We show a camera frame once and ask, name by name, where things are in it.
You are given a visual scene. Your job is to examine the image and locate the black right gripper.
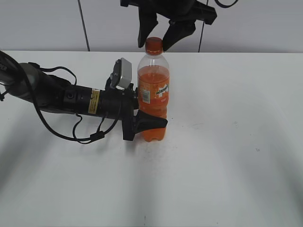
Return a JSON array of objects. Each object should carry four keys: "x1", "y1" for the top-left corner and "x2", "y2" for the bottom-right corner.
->
[{"x1": 120, "y1": 0, "x2": 217, "y2": 51}]

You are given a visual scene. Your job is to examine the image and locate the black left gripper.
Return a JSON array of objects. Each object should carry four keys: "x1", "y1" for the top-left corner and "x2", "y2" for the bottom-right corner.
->
[{"x1": 99, "y1": 83, "x2": 168, "y2": 141}]

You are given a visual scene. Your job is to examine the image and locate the orange bottle cap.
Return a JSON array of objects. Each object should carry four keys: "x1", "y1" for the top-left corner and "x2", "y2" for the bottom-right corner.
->
[{"x1": 145, "y1": 37, "x2": 163, "y2": 55}]

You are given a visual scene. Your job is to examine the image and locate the orange soda plastic bottle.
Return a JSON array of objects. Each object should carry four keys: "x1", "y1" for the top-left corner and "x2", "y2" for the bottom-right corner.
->
[{"x1": 137, "y1": 48, "x2": 171, "y2": 143}]

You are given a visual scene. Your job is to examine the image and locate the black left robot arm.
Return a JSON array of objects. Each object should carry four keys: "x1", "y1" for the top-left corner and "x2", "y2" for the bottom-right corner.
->
[{"x1": 0, "y1": 52, "x2": 168, "y2": 144}]

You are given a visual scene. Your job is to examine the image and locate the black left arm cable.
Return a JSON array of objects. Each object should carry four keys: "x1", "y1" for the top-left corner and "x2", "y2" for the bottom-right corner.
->
[{"x1": 22, "y1": 66, "x2": 118, "y2": 144}]

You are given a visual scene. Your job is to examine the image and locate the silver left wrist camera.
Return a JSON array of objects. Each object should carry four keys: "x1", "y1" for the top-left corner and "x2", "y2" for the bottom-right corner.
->
[{"x1": 110, "y1": 58, "x2": 133, "y2": 88}]

